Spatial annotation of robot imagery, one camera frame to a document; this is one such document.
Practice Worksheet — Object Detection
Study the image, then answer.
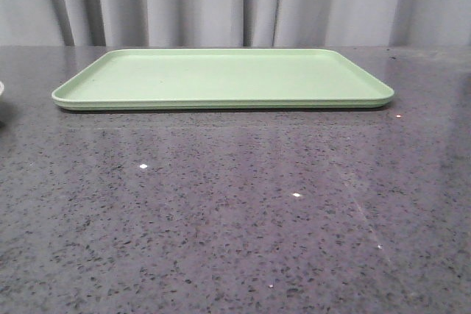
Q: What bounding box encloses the light green plastic tray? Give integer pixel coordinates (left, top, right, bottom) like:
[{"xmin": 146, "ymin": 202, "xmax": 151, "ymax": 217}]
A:
[{"xmin": 52, "ymin": 49, "xmax": 394, "ymax": 110}]

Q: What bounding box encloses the grey pleated curtain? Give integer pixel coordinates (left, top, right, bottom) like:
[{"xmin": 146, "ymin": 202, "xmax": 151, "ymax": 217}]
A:
[{"xmin": 1, "ymin": 0, "xmax": 470, "ymax": 47}]

